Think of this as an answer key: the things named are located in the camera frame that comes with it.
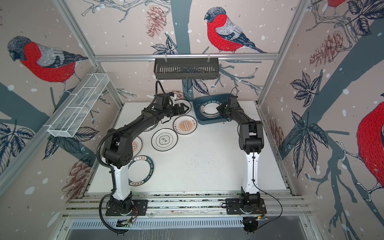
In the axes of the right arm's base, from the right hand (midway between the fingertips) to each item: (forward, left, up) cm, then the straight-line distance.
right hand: (217, 109), depth 108 cm
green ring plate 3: (-45, +46, -5) cm, 65 cm away
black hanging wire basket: (+20, +23, +22) cm, 37 cm away
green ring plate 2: (-36, +34, +24) cm, 55 cm away
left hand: (-12, +22, +13) cm, 28 cm away
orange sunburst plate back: (-11, +24, -6) cm, 27 cm away
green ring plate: (+7, +7, -7) cm, 12 cm away
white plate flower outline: (-23, +37, -7) cm, 44 cm away
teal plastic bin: (+11, +15, -2) cm, 19 cm away
